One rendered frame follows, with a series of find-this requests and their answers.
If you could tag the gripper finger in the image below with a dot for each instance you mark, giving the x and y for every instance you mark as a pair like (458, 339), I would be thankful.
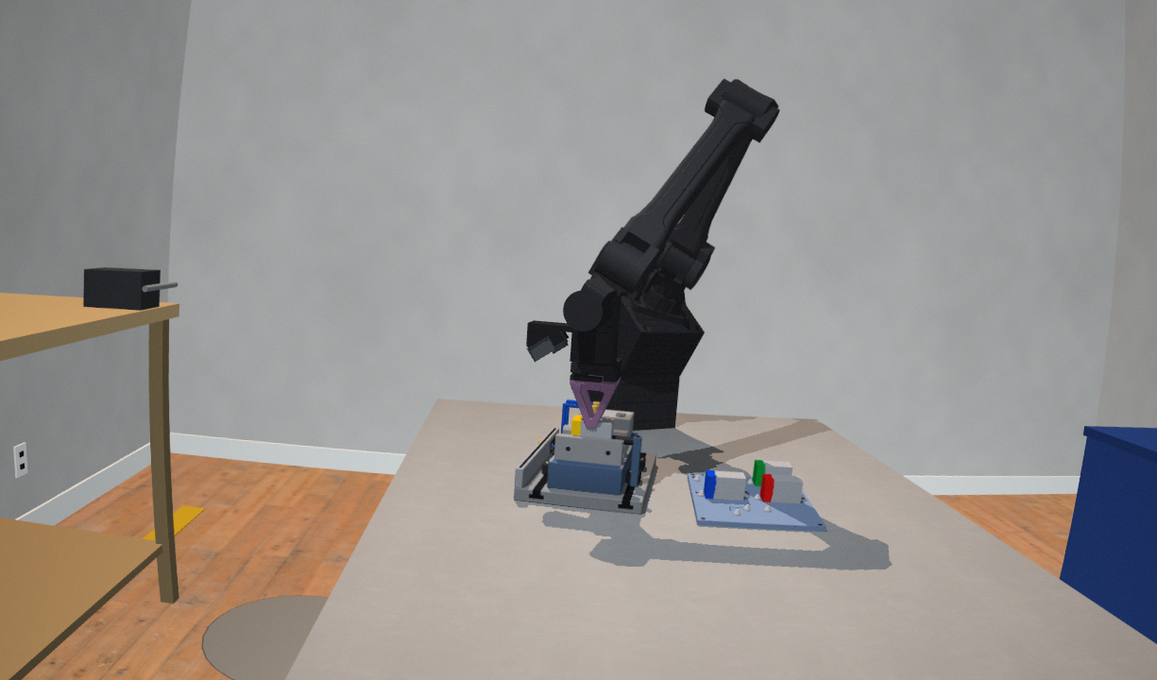
(588, 402)
(606, 387)

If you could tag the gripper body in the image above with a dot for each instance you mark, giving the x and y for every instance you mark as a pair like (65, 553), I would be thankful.
(606, 362)

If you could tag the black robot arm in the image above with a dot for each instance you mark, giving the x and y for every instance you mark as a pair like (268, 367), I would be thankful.
(626, 265)

